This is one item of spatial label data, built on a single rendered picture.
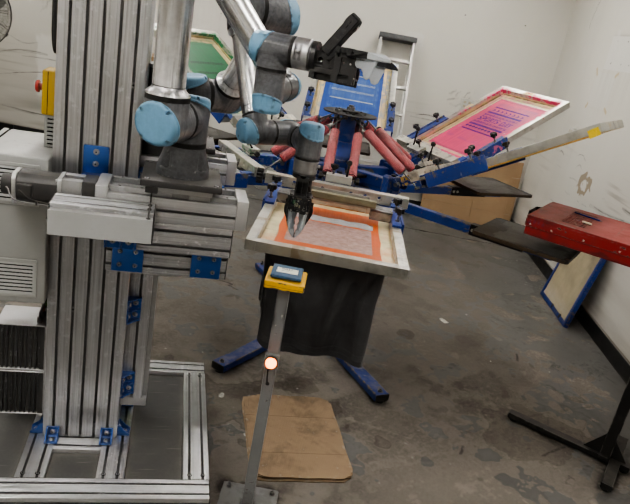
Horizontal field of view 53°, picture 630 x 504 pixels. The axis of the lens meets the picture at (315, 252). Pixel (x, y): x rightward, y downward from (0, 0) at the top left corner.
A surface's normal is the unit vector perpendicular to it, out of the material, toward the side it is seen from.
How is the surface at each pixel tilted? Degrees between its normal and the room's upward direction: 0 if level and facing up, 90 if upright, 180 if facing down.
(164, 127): 97
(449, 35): 90
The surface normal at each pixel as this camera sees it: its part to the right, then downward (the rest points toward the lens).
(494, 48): -0.07, 0.33
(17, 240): 0.18, 0.36
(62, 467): 0.18, -0.93
